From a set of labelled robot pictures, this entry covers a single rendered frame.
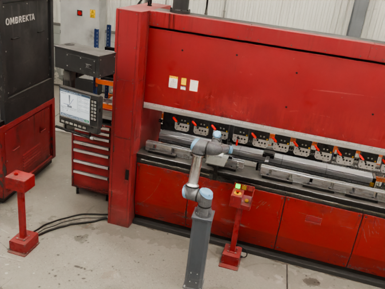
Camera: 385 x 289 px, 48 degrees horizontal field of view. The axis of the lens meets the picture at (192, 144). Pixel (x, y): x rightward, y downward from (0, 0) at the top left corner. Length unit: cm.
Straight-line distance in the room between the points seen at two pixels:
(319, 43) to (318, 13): 434
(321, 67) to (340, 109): 42
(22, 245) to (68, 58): 182
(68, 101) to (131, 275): 172
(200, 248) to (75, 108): 167
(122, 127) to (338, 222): 230
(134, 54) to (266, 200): 190
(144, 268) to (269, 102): 199
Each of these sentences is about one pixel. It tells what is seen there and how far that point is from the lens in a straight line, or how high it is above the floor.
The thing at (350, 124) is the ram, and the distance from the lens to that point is 421.
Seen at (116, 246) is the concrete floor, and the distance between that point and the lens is 467.
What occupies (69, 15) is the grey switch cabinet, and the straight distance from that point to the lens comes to 889.
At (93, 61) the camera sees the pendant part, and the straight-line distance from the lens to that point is 389.
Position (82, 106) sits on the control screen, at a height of 147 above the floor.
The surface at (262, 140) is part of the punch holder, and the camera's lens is 428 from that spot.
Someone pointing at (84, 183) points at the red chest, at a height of 19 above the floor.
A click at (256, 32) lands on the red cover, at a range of 404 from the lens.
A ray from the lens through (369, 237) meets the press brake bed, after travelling 459.
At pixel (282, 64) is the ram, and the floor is 200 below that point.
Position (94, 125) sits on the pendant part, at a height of 133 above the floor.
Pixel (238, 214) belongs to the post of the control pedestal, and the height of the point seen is 56.
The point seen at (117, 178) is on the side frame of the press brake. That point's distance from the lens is 467.
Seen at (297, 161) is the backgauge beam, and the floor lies 98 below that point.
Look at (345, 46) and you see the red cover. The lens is 402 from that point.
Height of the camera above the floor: 280
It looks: 23 degrees down
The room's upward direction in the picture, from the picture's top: 7 degrees clockwise
